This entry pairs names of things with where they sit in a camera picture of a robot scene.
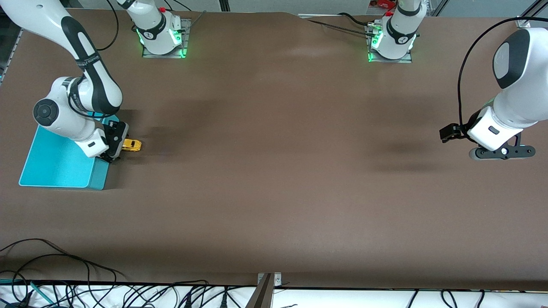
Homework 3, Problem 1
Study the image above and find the thick black base cable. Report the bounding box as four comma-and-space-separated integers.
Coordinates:
338, 12, 378, 27

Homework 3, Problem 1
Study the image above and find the black looped cable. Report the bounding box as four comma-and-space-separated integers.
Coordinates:
0, 254, 127, 284
0, 238, 69, 257

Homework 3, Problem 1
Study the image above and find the brown table mat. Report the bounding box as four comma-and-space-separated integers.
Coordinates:
0, 8, 548, 292

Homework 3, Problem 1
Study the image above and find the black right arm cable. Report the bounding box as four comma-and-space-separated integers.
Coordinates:
96, 0, 119, 51

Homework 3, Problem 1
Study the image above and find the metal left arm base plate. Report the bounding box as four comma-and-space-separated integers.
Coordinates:
367, 24, 413, 64

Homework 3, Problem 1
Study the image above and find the thin straight base cable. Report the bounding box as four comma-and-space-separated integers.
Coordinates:
306, 19, 371, 37

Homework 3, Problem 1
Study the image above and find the grey metal post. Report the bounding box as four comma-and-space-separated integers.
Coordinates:
245, 274, 274, 308

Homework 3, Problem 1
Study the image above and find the metal table bracket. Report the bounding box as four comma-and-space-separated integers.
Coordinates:
257, 272, 282, 288

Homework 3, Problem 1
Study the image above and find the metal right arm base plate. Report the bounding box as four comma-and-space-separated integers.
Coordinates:
142, 18, 190, 59

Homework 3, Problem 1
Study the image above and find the teal cable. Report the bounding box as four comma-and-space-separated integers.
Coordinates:
30, 281, 54, 305

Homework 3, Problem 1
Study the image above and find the thin grey cable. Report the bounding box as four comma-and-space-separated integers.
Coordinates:
187, 11, 207, 30

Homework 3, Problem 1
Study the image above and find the turquoise plastic bin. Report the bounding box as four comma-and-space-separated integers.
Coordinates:
18, 112, 120, 191

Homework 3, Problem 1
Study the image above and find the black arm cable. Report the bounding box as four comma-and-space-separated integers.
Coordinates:
457, 16, 548, 129
96, 0, 119, 51

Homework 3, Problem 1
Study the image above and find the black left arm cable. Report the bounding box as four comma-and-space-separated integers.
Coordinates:
457, 16, 548, 129

